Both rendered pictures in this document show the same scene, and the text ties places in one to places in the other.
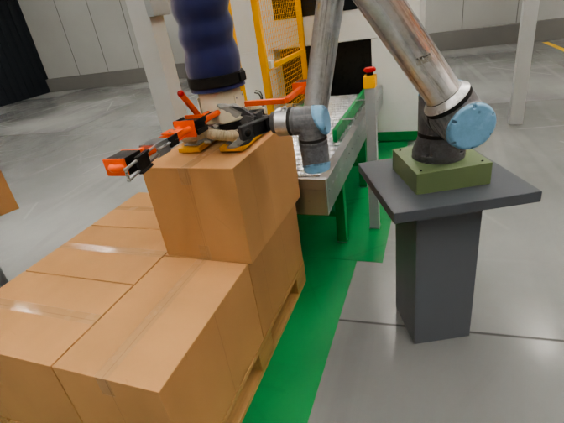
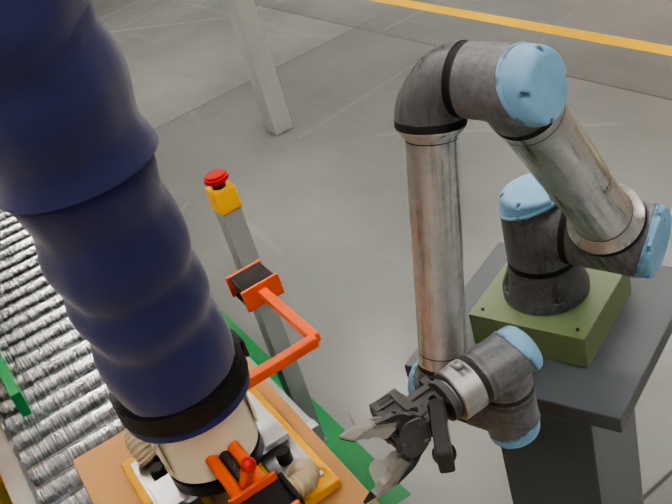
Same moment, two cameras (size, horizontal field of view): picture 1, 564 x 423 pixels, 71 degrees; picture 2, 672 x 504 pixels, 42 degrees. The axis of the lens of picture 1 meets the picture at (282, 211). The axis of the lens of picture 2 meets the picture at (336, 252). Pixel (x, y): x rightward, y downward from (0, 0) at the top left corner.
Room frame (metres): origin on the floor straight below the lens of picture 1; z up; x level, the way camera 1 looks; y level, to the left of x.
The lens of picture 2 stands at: (0.63, 0.81, 2.07)
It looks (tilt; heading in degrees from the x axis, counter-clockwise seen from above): 32 degrees down; 314
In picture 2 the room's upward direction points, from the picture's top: 17 degrees counter-clockwise
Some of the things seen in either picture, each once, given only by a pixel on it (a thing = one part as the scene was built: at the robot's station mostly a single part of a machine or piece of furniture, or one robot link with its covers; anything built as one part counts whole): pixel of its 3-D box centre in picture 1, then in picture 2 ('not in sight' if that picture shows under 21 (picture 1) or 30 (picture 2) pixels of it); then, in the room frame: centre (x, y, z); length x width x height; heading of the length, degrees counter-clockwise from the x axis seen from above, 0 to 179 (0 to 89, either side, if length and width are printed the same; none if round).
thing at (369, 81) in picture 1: (373, 157); (271, 325); (2.33, -0.61, 0.50); 0.07 x 0.07 x 1.00; 67
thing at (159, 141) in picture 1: (155, 148); not in sight; (1.23, 0.36, 1.07); 0.07 x 0.07 x 0.04; 66
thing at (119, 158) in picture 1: (124, 162); not in sight; (1.11, 0.42, 1.08); 0.08 x 0.07 x 0.05; 156
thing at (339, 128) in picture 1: (360, 105); not in sight; (3.29, -0.78, 0.60); 1.60 x 0.11 x 0.09; 157
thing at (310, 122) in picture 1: (309, 121); (499, 364); (1.24, -0.13, 1.08); 0.12 x 0.09 x 0.10; 66
